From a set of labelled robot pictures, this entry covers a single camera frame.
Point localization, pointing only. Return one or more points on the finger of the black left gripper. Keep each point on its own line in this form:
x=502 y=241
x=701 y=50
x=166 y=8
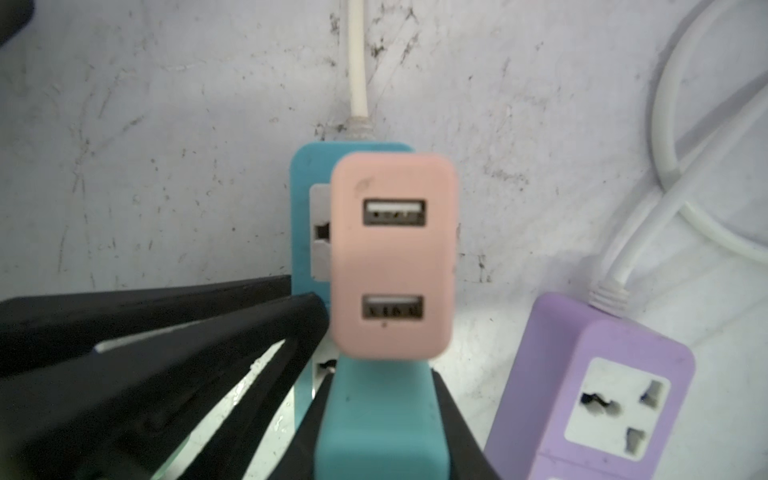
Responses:
x=38 y=331
x=122 y=409

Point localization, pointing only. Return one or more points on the purple power strip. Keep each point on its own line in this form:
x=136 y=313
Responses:
x=589 y=396

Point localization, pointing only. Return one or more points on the green plug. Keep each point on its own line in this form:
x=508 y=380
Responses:
x=381 y=421

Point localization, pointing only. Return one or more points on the pink plug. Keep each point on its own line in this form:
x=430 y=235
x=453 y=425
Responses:
x=393 y=232

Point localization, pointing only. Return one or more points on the teal power strip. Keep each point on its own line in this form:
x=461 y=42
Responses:
x=310 y=173

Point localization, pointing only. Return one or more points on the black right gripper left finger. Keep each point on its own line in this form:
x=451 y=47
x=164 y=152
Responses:
x=297 y=462

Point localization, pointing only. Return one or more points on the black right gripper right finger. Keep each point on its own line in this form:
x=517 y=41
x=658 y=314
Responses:
x=466 y=458

